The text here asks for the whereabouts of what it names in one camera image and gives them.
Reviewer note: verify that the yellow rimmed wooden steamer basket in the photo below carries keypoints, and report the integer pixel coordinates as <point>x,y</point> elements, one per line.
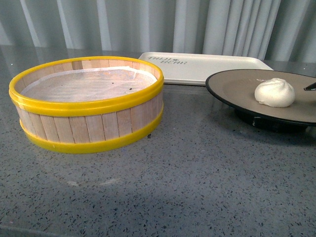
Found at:
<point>88,127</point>

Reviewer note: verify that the grey pleated curtain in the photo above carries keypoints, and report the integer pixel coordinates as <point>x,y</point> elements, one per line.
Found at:
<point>281,30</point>

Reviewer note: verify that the white steamer liner cloth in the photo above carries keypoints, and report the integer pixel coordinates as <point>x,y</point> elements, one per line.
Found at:
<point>87,85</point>

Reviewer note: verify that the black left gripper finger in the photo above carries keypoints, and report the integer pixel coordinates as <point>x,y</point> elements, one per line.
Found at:
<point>311,87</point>

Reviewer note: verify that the beige plate with black rim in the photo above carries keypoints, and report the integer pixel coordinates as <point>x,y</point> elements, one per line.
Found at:
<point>236,88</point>

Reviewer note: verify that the white rectangular tray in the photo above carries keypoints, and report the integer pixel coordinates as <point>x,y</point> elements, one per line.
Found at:
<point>194,69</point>

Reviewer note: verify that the white steamed bun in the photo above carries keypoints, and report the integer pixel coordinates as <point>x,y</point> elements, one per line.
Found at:
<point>275,93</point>

